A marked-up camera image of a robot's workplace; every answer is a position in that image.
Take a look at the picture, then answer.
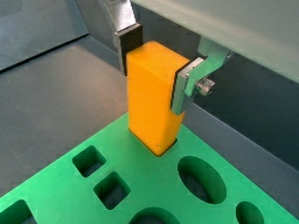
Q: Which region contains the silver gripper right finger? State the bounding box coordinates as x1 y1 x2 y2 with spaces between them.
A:
170 37 233 115

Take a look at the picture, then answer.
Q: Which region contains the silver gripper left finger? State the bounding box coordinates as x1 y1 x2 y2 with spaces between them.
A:
97 0 142 75

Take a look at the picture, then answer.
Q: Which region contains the yellow rectangular block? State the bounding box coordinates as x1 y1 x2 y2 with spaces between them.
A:
125 41 189 157

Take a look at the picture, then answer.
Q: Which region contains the green foam shape board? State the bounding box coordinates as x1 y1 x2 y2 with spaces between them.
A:
0 116 299 224

